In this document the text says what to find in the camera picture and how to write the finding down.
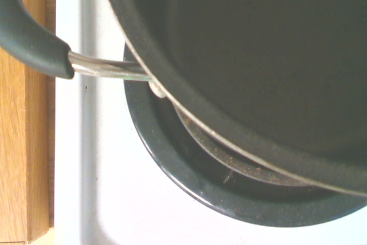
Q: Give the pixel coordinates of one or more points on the small burner coil element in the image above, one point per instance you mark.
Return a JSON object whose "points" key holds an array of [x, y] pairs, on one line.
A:
{"points": [[229, 160]]}

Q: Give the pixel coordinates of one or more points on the black burner drip pan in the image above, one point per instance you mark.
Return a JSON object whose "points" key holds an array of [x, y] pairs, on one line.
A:
{"points": [[177, 176]]}

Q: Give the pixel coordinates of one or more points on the white electric stove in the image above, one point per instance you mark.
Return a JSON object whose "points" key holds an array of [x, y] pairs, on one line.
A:
{"points": [[103, 170]]}

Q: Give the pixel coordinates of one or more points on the large wooden cutting board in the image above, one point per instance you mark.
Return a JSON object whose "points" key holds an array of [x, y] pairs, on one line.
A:
{"points": [[20, 141]]}

